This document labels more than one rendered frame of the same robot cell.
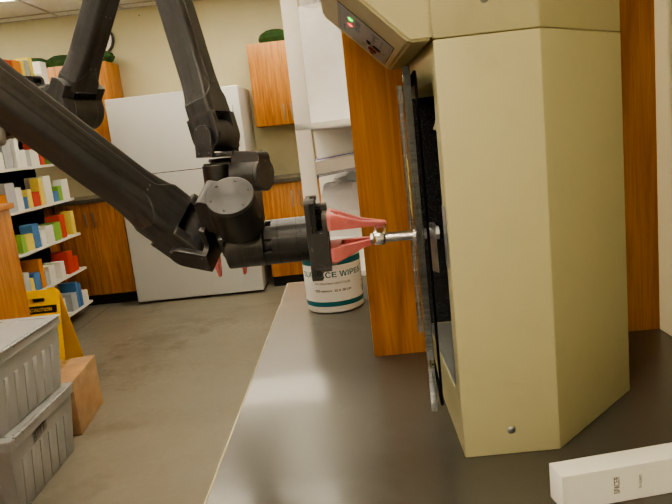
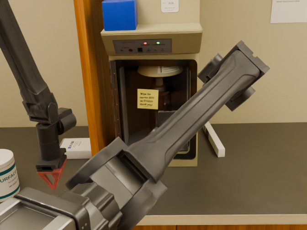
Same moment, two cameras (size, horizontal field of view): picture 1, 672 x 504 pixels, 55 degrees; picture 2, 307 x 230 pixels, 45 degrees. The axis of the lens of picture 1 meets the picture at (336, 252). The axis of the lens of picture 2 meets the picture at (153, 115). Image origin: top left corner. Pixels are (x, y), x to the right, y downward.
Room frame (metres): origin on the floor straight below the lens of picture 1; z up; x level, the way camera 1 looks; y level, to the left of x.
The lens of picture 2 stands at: (0.85, 1.14, 1.73)
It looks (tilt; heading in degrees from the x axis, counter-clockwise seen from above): 24 degrees down; 271
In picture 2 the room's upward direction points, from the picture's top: 2 degrees counter-clockwise
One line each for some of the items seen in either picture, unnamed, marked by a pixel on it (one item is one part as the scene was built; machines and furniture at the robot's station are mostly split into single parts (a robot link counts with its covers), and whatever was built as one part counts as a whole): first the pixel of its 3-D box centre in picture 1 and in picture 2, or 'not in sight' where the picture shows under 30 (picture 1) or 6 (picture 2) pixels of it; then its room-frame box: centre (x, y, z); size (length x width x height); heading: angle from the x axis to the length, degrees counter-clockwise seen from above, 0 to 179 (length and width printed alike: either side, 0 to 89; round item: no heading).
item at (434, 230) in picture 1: (431, 247); not in sight; (0.75, -0.11, 1.18); 0.02 x 0.02 x 0.06; 84
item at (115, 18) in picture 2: not in sight; (120, 13); (0.96, -0.08, 1.56); 0.10 x 0.10 x 0.09; 88
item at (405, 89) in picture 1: (416, 228); (155, 112); (0.86, -0.11, 1.19); 0.30 x 0.01 x 0.40; 174
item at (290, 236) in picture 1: (294, 239); (167, 128); (0.81, 0.05, 1.20); 0.07 x 0.07 x 0.10; 88
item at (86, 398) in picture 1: (59, 396); not in sight; (3.18, 1.51, 0.14); 0.41 x 0.32 x 0.28; 4
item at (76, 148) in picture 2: not in sight; (78, 148); (1.20, -0.27, 0.96); 0.16 x 0.12 x 0.04; 178
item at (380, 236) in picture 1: (393, 231); not in sight; (0.79, -0.07, 1.20); 0.10 x 0.05 x 0.03; 174
